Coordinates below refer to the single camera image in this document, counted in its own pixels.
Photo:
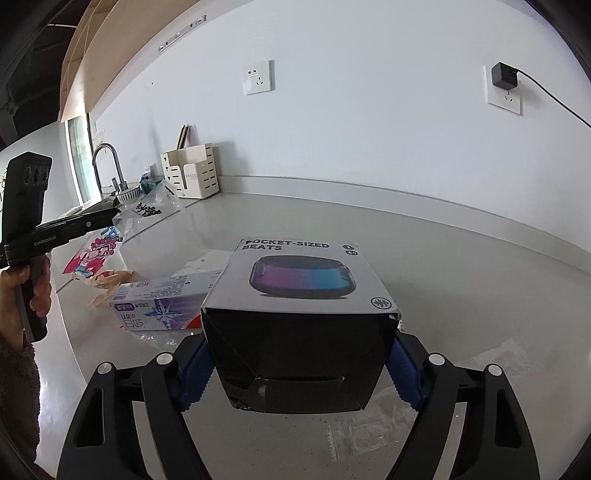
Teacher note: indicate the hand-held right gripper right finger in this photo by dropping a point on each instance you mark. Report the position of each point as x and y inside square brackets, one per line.
[406, 374]

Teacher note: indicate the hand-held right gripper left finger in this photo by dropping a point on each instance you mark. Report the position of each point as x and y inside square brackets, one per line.
[196, 374]

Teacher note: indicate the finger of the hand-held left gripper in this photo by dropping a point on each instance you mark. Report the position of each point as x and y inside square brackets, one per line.
[87, 222]

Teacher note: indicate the beige snack packet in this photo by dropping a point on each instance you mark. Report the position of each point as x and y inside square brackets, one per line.
[113, 284]

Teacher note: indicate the grey speaker box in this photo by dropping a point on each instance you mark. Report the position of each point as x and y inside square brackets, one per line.
[300, 295]

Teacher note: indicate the person's left forearm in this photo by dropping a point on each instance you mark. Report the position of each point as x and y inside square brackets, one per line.
[16, 392]

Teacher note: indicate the person's left hand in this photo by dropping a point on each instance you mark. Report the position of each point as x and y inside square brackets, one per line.
[11, 300]

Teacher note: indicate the steel sink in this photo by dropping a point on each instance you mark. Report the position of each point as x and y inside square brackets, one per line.
[99, 203]

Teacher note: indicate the pink printed snack packet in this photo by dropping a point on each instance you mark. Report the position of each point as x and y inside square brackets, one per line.
[87, 258]

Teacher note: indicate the white strainer basket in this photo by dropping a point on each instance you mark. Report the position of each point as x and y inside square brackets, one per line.
[128, 194]

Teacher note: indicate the crumpled clear plastic wrapper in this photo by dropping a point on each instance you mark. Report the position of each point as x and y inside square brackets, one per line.
[415, 424]

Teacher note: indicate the clear bag with black print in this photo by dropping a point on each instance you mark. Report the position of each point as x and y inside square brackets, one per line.
[147, 210]

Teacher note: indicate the window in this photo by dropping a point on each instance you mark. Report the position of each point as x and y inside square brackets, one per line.
[79, 157]

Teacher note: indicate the teal box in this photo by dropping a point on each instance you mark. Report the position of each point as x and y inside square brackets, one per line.
[148, 185]

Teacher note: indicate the chrome faucet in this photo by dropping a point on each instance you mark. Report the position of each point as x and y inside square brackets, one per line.
[105, 145]

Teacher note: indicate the white toothpaste box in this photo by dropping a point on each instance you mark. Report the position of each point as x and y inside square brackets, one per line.
[157, 300]

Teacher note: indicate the white utensil holder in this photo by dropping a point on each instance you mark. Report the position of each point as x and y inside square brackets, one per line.
[198, 170]

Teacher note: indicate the chopsticks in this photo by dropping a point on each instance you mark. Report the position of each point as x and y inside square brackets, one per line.
[183, 136]

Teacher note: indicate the metal light strip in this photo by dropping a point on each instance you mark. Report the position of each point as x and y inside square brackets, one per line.
[182, 33]

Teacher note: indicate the black charger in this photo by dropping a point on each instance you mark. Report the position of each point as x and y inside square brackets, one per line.
[504, 76]

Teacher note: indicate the wooden wall cabinet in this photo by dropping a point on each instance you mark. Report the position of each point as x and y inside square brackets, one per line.
[92, 46]

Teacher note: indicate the white wall socket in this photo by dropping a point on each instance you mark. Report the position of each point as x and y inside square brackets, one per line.
[505, 102]
[258, 77]

